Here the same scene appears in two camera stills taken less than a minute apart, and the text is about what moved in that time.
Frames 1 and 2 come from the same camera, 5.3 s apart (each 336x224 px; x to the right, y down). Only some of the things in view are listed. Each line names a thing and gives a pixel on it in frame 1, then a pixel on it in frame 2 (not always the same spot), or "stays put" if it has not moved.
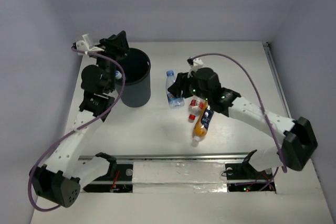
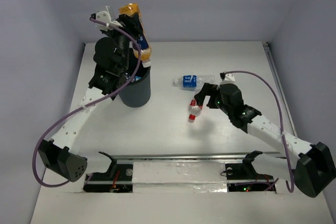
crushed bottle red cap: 196,105 stays put
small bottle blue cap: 174,102 to 127,77
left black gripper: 113,45 to 130,22
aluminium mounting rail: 185,172 stays put
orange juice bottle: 201,125 to 130,9
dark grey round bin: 136,92 stays put
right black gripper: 181,83 to 209,89
